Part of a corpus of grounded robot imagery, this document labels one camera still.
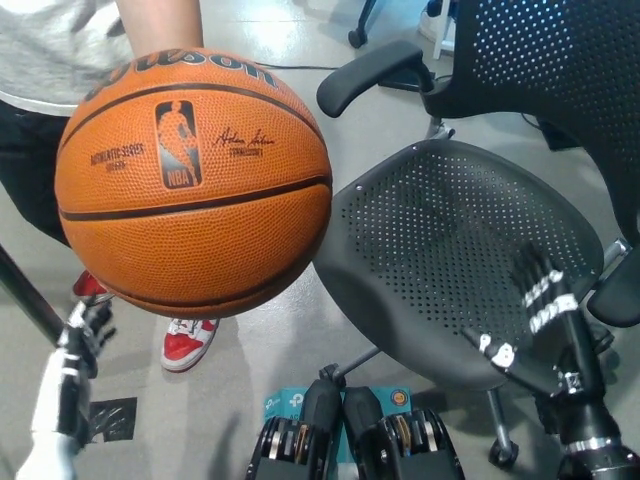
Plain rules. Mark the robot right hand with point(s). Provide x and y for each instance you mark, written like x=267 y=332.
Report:
x=575 y=360

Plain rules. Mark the teal TP-Link box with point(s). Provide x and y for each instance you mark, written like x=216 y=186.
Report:
x=285 y=400

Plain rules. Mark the red and white sneaker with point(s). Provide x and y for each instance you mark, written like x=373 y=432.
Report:
x=187 y=345
x=87 y=285

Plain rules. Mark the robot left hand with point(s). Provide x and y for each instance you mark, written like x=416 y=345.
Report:
x=75 y=350

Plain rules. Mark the person in grey shirt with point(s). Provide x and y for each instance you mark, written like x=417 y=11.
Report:
x=40 y=50

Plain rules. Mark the black floor tape patch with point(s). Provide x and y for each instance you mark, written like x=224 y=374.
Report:
x=114 y=420

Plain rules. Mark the black chair leg with caster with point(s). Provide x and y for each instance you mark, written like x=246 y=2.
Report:
x=361 y=25

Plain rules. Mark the small black floor box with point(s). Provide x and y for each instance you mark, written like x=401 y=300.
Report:
x=560 y=136

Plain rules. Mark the orange Wilson NBA basketball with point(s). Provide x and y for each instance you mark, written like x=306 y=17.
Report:
x=195 y=225

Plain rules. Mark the black perforated office chair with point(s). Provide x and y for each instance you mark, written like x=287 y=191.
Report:
x=450 y=225

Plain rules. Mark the black slanted pole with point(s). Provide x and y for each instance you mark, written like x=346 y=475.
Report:
x=30 y=295

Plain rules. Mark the white furniture leg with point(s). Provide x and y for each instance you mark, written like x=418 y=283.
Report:
x=442 y=30

